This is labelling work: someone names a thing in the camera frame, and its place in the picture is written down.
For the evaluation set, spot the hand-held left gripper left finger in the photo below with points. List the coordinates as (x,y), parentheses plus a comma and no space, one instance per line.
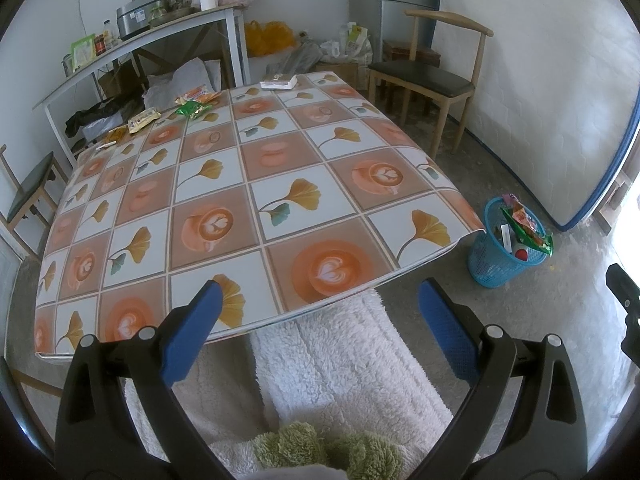
(195,330)

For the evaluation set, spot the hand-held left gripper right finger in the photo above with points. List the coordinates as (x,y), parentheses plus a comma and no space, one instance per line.
(445,325)

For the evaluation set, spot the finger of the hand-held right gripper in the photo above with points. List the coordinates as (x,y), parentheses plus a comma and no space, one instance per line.
(627,295)

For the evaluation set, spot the blue plastic basket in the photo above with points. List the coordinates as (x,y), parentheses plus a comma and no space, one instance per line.
(487,260)

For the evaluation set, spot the red-capped small container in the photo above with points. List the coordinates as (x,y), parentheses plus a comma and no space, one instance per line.
(522,254)

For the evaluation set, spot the white flat packet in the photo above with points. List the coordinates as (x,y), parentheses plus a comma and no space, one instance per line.
(505,237)

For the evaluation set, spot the white fluffy towel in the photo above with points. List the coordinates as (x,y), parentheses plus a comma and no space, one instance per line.
(340,370)

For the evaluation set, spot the green snack packet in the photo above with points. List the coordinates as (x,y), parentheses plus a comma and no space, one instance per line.
(192,109)
(530,232)

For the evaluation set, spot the green fluffy cloth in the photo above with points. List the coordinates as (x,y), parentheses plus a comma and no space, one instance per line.
(300,442)

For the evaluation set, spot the small white tube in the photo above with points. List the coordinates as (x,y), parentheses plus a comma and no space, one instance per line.
(105,146)

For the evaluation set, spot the small yellow sachet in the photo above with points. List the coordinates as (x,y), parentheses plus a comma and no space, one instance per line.
(116,134)

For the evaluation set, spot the yellow snack packet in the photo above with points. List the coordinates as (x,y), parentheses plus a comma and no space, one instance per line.
(142,121)

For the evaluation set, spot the wooden chair with dark seat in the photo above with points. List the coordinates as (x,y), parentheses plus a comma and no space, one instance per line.
(425,77)
(30,180)

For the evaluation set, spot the white mattress with blue edge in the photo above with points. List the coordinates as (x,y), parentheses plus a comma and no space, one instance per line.
(540,85)

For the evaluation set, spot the orange snack packet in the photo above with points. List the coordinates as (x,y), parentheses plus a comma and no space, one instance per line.
(197,94)

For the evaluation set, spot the black plastic bag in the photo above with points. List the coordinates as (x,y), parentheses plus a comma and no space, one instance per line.
(95,115)

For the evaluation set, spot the large white sack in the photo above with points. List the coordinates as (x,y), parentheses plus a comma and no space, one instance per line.
(170,85)

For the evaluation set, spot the flat white box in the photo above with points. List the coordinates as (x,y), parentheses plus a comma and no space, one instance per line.
(278,81)

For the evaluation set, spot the brown cardboard box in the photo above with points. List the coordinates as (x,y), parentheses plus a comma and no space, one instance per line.
(115,80)
(340,69)

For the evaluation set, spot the dark wooden stool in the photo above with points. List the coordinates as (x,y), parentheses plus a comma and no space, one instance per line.
(407,50)

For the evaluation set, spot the grey plastic bag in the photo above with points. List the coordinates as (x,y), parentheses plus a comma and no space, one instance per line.
(300,57)

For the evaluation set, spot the metal cup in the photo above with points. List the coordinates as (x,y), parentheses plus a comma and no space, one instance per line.
(66,65)

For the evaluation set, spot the white plastic bag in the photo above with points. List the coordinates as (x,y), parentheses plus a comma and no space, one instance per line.
(350,42)

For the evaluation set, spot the green food packet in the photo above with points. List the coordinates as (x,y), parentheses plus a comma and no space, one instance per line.
(82,52)

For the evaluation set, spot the white side table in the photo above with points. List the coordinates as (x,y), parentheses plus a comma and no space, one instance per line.
(165,30)

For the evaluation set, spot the yellow plastic bag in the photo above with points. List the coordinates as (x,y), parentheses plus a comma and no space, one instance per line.
(272,35)

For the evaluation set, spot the small clear bottle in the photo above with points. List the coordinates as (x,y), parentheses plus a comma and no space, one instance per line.
(107,32)

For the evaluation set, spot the silver rice cooker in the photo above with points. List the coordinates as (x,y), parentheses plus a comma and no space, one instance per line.
(137,17)

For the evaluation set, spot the metal pot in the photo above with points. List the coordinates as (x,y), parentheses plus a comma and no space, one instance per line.
(167,12)

